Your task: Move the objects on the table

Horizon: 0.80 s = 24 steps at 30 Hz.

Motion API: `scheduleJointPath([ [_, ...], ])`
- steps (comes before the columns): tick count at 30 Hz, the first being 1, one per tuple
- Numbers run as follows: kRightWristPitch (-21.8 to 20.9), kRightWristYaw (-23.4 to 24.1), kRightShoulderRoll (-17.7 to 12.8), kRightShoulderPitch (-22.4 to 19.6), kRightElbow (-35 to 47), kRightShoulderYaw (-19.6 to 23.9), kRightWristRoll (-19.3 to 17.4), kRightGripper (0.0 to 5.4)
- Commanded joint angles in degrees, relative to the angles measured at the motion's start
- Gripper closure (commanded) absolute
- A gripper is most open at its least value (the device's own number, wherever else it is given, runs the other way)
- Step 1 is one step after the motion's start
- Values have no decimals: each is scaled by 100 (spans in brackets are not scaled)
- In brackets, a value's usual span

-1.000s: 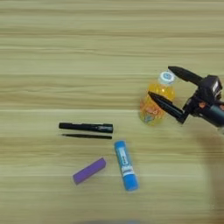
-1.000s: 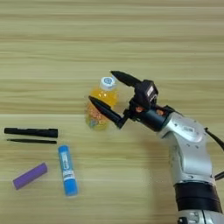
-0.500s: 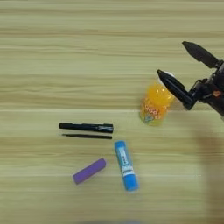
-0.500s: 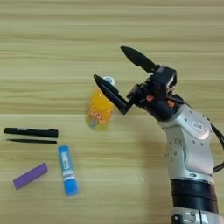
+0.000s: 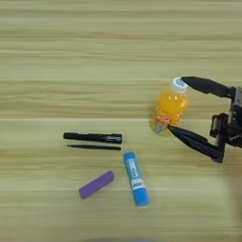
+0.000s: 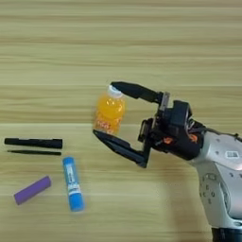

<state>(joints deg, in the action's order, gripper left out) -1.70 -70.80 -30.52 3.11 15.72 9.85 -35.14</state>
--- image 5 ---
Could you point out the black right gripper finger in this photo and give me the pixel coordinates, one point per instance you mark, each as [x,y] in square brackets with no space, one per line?
[208,85]
[195,141]

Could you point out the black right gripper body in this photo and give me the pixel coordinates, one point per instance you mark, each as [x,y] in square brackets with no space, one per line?
[237,126]

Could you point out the orange juice bottle white cap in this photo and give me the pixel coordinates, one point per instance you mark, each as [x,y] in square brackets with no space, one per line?
[170,104]

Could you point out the blue glue stick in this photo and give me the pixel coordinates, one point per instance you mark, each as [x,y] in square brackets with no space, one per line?
[136,179]

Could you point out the purple rectangular block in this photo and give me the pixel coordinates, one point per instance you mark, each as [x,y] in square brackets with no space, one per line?
[96,185]

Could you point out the small black box white label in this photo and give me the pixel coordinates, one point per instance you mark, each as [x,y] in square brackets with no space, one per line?
[219,126]

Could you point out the thin black stick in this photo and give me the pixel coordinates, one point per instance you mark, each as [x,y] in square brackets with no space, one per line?
[94,147]

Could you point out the black marker pen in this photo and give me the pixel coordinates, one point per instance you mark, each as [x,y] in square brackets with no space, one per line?
[91,137]

